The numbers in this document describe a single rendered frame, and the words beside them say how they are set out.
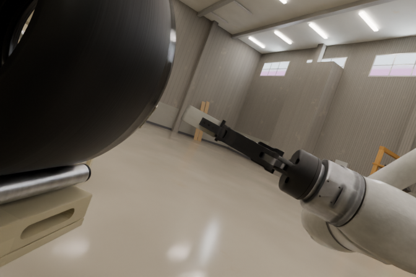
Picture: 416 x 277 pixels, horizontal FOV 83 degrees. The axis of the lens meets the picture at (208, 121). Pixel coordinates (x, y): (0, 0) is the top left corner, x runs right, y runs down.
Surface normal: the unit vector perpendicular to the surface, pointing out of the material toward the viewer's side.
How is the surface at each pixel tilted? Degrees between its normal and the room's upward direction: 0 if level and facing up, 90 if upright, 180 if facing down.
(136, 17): 80
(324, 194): 90
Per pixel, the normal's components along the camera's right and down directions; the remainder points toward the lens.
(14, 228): 0.92, 0.34
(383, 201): -0.22, -0.57
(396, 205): 0.04, -0.59
